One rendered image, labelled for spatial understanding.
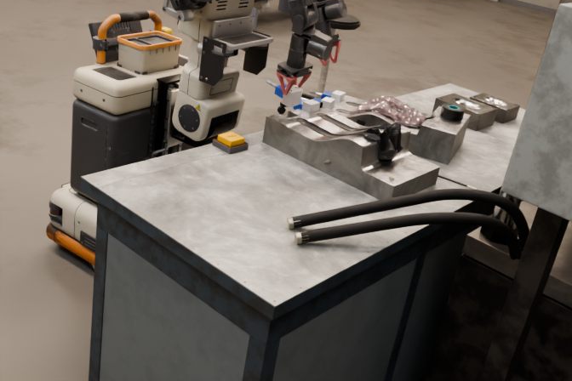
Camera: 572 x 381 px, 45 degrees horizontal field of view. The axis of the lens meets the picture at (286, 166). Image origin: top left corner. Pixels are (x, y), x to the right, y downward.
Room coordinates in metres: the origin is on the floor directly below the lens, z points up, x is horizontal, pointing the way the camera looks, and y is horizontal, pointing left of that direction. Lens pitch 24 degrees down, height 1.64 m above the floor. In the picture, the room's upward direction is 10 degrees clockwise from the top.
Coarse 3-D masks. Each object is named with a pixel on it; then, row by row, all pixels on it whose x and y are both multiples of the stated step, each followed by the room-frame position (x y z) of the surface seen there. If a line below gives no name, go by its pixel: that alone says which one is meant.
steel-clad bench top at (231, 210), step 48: (432, 96) 2.94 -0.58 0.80; (480, 144) 2.42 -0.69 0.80; (144, 192) 1.60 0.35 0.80; (192, 192) 1.64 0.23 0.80; (240, 192) 1.69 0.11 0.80; (288, 192) 1.74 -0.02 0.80; (336, 192) 1.79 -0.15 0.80; (192, 240) 1.40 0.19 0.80; (240, 240) 1.44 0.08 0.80; (288, 240) 1.48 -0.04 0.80; (336, 240) 1.52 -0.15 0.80; (384, 240) 1.56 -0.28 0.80; (288, 288) 1.27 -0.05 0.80
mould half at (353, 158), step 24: (288, 120) 2.07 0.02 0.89; (312, 120) 2.12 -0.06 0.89; (288, 144) 2.01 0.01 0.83; (312, 144) 1.95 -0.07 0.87; (336, 144) 1.90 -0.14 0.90; (360, 144) 1.86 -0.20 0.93; (408, 144) 2.05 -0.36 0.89; (336, 168) 1.89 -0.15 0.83; (360, 168) 1.84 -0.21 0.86; (384, 168) 1.88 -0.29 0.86; (408, 168) 1.91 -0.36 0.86; (432, 168) 1.95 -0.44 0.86; (384, 192) 1.79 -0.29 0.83; (408, 192) 1.84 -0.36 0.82
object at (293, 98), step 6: (270, 84) 2.17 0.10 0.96; (276, 84) 2.17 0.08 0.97; (276, 90) 2.14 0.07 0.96; (294, 90) 2.11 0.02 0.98; (300, 90) 2.12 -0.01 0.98; (282, 96) 2.12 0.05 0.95; (288, 96) 2.10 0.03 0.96; (294, 96) 2.10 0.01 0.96; (300, 96) 2.13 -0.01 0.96; (282, 102) 2.12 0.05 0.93; (288, 102) 2.10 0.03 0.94; (294, 102) 2.11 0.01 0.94
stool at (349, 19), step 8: (352, 16) 4.87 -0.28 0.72; (336, 24) 4.60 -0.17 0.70; (344, 24) 4.62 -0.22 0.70; (352, 24) 4.67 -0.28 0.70; (328, 64) 4.76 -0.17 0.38; (320, 80) 4.76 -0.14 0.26; (320, 88) 4.76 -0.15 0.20; (304, 96) 4.86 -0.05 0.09; (312, 96) 4.84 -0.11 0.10; (320, 96) 4.76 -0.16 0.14; (280, 104) 4.65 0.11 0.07; (280, 112) 4.64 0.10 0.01
